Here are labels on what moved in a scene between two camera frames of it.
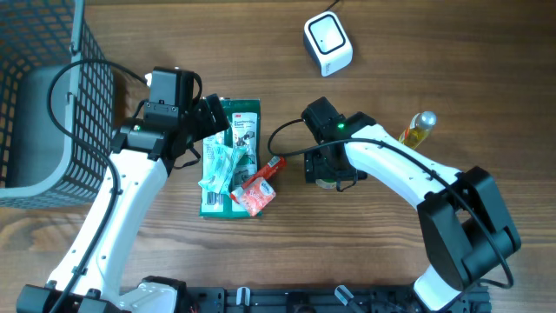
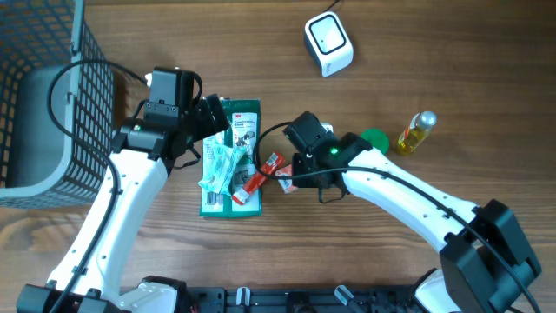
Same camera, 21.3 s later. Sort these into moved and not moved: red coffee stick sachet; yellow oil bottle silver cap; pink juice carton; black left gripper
Moved: pink juice carton
Not moved: red coffee stick sachet; yellow oil bottle silver cap; black left gripper
